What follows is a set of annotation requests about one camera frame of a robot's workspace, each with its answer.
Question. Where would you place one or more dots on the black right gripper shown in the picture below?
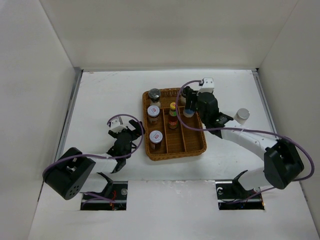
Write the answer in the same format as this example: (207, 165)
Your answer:
(192, 96)

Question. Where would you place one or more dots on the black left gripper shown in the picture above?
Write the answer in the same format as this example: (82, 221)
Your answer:
(137, 126)

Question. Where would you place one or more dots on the black-cap glass salt bottle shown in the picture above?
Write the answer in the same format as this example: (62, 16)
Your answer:
(183, 97)

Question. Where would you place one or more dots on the blue-label white granule bottle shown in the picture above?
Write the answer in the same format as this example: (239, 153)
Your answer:
(188, 113)

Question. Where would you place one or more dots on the white-lid brown spice jar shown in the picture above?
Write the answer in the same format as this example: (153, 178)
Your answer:
(155, 139)

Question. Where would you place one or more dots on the red ketchup bottle yellow cap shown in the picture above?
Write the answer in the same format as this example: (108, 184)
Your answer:
(172, 116)

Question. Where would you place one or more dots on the orange-label spice jar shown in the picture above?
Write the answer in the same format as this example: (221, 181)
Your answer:
(153, 113)

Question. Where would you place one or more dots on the clear-cap salt grinder bottle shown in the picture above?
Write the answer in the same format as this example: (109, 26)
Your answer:
(154, 95)

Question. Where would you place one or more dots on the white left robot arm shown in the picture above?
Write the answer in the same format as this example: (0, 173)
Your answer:
(68, 174)

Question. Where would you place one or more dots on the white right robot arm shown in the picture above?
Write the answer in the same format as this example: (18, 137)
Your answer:
(281, 160)

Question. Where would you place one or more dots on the brown wicker divided basket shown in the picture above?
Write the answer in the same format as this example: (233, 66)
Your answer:
(176, 143)

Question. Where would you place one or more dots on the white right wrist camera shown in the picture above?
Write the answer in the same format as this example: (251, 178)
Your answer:
(207, 85)

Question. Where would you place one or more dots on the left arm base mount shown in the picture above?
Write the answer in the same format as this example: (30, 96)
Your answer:
(101, 193)

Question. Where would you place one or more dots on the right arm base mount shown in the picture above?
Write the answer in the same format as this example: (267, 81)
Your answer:
(232, 196)

